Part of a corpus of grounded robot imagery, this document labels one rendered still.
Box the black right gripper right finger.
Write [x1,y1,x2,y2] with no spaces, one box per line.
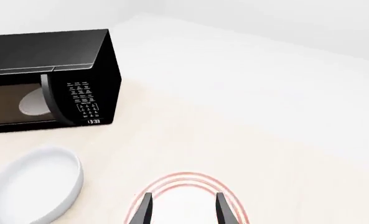
[215,192,239,224]

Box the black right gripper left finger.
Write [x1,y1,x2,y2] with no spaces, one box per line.
[129,192,153,224]

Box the white plate with red rings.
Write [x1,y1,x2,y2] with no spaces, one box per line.
[123,172,250,224]

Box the white bowl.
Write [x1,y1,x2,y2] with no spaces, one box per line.
[0,145,85,224]

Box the black microwave oven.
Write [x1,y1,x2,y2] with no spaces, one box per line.
[0,28,123,134]

